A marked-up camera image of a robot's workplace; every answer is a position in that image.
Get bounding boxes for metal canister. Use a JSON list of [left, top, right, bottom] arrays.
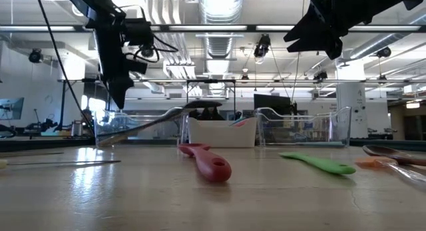
[[71, 120, 84, 137]]

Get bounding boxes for black overhead camera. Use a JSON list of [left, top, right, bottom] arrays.
[[253, 34, 272, 59]]

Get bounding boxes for black distant frame post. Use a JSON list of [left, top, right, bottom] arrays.
[[59, 81, 67, 132]]

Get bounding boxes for person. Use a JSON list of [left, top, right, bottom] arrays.
[[189, 107, 226, 122]]

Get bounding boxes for green silicone spatula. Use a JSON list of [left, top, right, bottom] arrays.
[[278, 151, 357, 176]]

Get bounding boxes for black ladle steel handle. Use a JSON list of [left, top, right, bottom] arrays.
[[96, 100, 223, 147]]

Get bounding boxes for silver ceiling air duct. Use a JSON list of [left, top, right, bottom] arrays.
[[198, 0, 246, 99], [347, 7, 426, 61]]

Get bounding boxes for orange spatula clear handle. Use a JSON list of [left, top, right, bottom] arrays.
[[354, 156, 426, 189]]

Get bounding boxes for black aluminium table frame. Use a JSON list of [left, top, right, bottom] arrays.
[[0, 136, 426, 152]]

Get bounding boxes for white plastic bin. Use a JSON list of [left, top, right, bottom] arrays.
[[187, 116, 260, 149]]

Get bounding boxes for iridescent blue-purple metal utensil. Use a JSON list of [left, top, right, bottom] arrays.
[[266, 140, 346, 148]]

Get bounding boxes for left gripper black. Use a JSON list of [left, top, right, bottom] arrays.
[[87, 15, 148, 110]]

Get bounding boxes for black left camera cable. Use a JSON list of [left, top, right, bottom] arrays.
[[132, 34, 179, 64]]

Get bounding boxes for black distant monitor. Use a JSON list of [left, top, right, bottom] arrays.
[[253, 93, 292, 116]]

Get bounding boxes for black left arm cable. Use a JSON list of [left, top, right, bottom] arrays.
[[34, 0, 97, 137]]

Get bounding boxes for wall mounted screen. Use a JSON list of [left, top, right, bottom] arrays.
[[0, 97, 25, 120]]

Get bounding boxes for black overhead frame beam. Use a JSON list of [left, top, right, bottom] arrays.
[[0, 23, 426, 33]]

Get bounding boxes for clear plastic bin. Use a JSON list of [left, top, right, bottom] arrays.
[[255, 106, 355, 148], [95, 107, 190, 147]]

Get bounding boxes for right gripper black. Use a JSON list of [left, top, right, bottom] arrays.
[[283, 0, 371, 61]]

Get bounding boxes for silver spoon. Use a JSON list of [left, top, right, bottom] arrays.
[[361, 144, 426, 167]]

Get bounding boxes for small black frame stand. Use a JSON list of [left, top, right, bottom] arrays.
[[185, 79, 237, 120]]

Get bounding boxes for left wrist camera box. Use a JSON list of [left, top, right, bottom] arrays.
[[124, 17, 155, 47]]

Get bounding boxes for black distant frame beam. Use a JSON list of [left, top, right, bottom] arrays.
[[58, 79, 426, 83]]

